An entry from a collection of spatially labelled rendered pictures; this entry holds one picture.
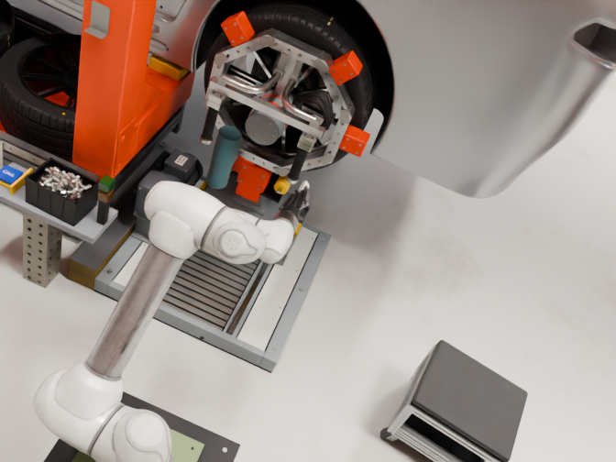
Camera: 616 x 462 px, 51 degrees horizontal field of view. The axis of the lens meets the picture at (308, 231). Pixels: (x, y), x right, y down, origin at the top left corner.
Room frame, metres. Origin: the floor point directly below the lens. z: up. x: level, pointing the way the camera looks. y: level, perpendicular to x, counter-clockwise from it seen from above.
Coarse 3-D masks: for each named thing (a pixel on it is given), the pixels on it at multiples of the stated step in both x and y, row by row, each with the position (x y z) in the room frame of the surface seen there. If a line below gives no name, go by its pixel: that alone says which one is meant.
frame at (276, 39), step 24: (240, 48) 2.01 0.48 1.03; (288, 48) 2.01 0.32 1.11; (312, 48) 2.05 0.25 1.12; (216, 72) 2.01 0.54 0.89; (336, 96) 2.02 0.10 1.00; (216, 120) 2.01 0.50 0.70; (240, 144) 2.03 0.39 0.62; (336, 144) 2.00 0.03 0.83; (288, 168) 2.01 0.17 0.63; (312, 168) 2.00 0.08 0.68
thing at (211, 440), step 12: (132, 396) 1.03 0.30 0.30; (144, 408) 1.01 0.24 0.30; (156, 408) 1.03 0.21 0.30; (168, 420) 1.01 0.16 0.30; (180, 420) 1.02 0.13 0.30; (180, 432) 0.99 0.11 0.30; (192, 432) 1.01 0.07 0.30; (204, 432) 1.02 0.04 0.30; (60, 444) 0.81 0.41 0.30; (204, 444) 0.99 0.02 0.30; (216, 444) 1.00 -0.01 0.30; (228, 444) 1.02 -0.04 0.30; (48, 456) 0.76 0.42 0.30; (60, 456) 0.77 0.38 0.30; (72, 456) 0.79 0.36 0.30; (204, 456) 0.95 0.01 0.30; (216, 456) 0.96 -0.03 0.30; (228, 456) 0.98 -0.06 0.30
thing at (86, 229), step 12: (24, 168) 1.60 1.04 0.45; (0, 192) 1.45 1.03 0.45; (24, 192) 1.49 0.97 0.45; (12, 204) 1.43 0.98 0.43; (24, 204) 1.44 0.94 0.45; (96, 204) 1.58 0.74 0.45; (36, 216) 1.43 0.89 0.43; (48, 216) 1.44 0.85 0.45; (84, 216) 1.50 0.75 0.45; (96, 216) 1.53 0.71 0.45; (108, 216) 1.55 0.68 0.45; (60, 228) 1.43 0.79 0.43; (72, 228) 1.43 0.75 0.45; (84, 228) 1.45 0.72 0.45; (96, 228) 1.48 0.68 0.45; (84, 240) 1.43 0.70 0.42
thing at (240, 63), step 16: (240, 64) 2.26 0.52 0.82; (240, 80) 2.12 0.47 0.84; (256, 80) 2.12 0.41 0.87; (240, 112) 2.16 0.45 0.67; (320, 112) 2.12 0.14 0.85; (240, 128) 2.10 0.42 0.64; (288, 128) 2.27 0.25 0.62; (256, 144) 2.09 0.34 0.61; (272, 144) 2.13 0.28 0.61; (288, 144) 2.16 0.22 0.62; (320, 144) 2.12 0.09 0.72
